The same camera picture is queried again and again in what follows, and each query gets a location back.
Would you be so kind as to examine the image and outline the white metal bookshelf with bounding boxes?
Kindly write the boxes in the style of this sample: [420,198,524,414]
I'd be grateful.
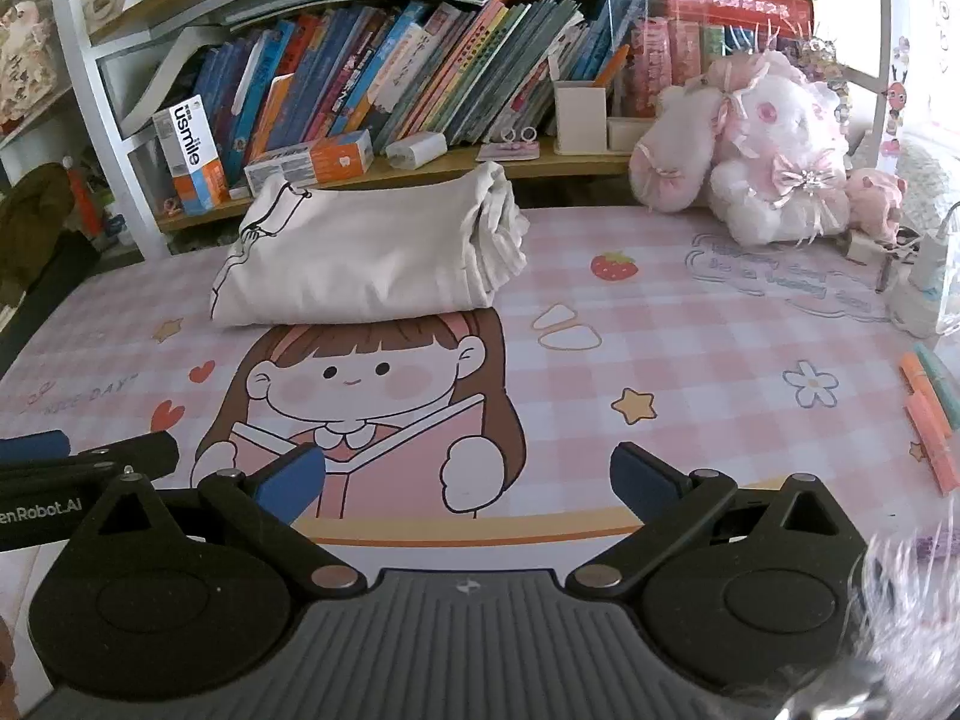
[0,0,901,263]

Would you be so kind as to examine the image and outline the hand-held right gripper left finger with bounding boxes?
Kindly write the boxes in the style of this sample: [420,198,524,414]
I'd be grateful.
[90,442,368,601]

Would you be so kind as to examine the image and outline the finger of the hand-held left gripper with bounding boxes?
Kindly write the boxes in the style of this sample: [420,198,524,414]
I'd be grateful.
[0,430,72,466]
[0,431,181,500]

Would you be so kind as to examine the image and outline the tall white orange box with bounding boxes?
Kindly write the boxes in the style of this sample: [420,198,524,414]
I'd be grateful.
[152,94,231,217]

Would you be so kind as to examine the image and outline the row of colourful books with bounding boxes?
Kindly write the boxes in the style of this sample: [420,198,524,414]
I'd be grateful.
[180,0,818,158]

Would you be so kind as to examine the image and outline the small pink plush pig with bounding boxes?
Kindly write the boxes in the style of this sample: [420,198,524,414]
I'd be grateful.
[844,167,907,245]

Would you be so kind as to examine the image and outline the green highlighter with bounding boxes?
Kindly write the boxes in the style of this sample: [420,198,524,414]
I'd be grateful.
[911,345,960,428]

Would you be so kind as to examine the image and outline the red thick book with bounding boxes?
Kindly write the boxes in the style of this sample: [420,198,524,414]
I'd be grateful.
[667,0,815,42]

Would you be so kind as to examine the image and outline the brown cloth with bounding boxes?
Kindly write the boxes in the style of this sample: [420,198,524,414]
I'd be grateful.
[0,163,76,301]

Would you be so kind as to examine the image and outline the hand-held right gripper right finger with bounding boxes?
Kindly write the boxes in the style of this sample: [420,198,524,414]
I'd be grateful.
[566,441,871,601]

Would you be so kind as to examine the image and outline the cartoon sticker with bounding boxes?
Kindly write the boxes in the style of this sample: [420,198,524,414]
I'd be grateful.
[885,79,912,140]

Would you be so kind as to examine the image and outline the wall poster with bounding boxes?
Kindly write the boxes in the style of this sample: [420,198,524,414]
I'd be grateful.
[926,0,960,113]

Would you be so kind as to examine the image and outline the pink checked cartoon desk mat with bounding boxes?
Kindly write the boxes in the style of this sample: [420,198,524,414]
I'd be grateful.
[0,206,960,720]

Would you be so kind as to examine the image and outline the small white packet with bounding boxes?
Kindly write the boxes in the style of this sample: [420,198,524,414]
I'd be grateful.
[385,130,449,170]

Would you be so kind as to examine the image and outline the cream printed T-shirt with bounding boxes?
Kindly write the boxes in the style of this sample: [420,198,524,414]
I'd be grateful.
[208,160,531,329]

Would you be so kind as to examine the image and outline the orange red bottle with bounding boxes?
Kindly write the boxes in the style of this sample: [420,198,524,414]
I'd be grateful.
[67,161,103,237]

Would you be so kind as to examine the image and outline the flat white orange box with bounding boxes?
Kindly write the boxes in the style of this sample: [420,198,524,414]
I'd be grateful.
[244,129,374,192]

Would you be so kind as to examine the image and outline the low cream box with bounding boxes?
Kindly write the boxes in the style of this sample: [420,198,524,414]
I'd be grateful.
[606,116,652,152]

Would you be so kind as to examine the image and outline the white charger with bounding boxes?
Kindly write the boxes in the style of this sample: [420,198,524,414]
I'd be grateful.
[891,229,957,338]

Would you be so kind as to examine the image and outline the pink scissors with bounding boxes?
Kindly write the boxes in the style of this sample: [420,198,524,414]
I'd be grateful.
[495,127,539,160]

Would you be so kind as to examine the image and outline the white pink plush bunny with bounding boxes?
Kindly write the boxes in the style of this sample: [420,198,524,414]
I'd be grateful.
[628,51,852,247]

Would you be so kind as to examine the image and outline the clear acrylic holder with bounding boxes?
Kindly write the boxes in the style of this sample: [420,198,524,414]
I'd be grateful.
[607,0,721,121]

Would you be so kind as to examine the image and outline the cream pen holder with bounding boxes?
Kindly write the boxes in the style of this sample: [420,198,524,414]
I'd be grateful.
[553,80,608,155]

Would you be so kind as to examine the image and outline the pink cream wall ornament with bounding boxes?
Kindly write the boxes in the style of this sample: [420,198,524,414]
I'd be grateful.
[0,0,57,121]

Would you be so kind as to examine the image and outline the clear plastic bag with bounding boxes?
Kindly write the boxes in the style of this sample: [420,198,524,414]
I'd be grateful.
[847,532,960,720]

